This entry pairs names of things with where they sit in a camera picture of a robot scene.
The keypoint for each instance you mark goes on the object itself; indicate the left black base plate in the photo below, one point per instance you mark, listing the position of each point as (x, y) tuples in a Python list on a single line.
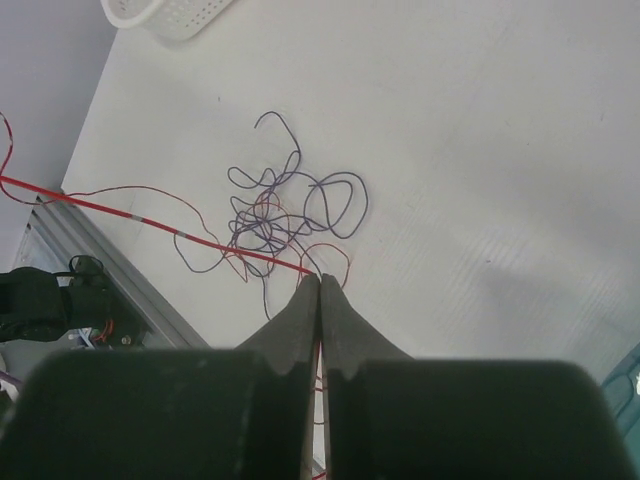
[(42, 306)]

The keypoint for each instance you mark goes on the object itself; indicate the white perforated basket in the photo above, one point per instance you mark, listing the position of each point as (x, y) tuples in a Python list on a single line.
[(175, 20)]

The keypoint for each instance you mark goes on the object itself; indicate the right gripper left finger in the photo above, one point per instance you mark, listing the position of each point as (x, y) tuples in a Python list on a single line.
[(241, 413)]

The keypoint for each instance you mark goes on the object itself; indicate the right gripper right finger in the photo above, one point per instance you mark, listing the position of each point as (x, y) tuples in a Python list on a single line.
[(391, 416)]

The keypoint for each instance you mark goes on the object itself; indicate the aluminium mounting rail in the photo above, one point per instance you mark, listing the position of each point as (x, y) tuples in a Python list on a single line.
[(67, 232)]

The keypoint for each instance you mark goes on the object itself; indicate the teal transparent plastic bin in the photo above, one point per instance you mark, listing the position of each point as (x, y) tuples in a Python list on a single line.
[(621, 390)]

